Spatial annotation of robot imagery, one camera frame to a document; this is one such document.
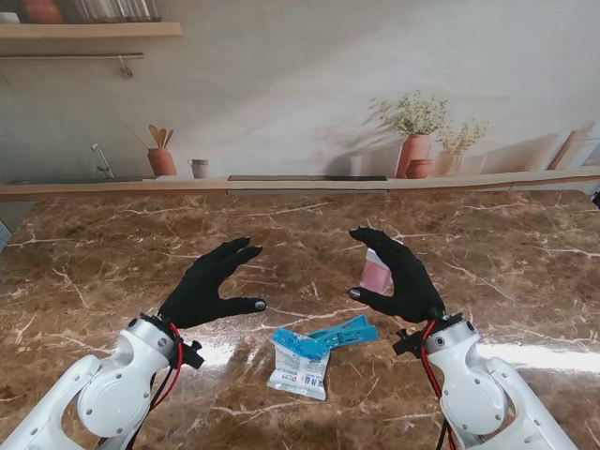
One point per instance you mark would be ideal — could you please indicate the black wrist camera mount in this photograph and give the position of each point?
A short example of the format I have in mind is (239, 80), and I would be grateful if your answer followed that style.
(408, 342)
(192, 354)

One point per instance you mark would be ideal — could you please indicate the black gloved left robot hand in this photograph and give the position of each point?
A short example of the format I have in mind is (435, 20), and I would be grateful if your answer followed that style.
(211, 290)

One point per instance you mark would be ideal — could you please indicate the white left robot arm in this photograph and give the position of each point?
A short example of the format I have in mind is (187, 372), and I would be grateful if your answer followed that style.
(94, 394)

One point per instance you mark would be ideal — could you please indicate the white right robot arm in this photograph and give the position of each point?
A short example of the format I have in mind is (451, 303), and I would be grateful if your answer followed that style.
(492, 389)

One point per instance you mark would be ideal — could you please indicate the white blue printed salt bag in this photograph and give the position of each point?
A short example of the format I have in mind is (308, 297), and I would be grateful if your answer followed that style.
(300, 361)

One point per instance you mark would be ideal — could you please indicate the pale blue box at table edge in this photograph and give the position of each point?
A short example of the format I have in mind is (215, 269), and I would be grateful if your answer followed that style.
(3, 234)

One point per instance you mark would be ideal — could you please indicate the clear bottle with pink seasoning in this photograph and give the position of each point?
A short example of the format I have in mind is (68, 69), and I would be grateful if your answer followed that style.
(375, 276)

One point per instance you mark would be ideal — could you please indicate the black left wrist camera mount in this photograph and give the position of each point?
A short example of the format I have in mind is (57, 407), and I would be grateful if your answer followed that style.
(192, 354)

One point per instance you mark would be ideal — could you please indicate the blue plastic bag clip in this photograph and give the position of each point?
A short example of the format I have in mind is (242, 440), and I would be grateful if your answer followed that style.
(347, 335)

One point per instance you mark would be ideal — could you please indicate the printed kitchen backdrop banner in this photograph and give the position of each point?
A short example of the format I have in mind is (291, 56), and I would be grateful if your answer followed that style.
(281, 94)

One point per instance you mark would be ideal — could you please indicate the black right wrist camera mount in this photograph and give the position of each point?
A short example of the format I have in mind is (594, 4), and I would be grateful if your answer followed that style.
(408, 342)

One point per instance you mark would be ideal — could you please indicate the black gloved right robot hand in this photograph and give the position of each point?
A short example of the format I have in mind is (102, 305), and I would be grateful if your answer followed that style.
(398, 281)

